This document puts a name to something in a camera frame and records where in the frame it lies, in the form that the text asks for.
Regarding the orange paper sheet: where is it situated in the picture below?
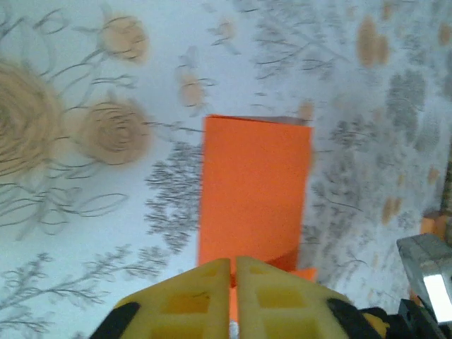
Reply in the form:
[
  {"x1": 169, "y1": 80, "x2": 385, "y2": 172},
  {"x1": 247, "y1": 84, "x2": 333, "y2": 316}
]
[{"x1": 195, "y1": 114, "x2": 319, "y2": 321}]

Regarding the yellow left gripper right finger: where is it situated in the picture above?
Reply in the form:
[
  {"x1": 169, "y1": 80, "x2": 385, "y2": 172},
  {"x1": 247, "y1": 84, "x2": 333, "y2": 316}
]
[{"x1": 235, "y1": 256, "x2": 368, "y2": 339}]

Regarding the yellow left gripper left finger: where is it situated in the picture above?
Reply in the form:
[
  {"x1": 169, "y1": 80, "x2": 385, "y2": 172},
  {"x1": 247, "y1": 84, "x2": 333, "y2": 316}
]
[{"x1": 93, "y1": 257, "x2": 231, "y2": 339}]

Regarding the aluminium mounting rail beam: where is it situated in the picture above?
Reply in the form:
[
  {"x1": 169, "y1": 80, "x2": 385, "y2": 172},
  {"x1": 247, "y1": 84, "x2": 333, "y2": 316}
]
[{"x1": 395, "y1": 234, "x2": 452, "y2": 324}]

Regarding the orange paper stack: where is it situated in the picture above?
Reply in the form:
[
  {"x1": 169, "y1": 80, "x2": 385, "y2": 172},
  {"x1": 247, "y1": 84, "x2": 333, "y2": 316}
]
[{"x1": 421, "y1": 210, "x2": 448, "y2": 245}]

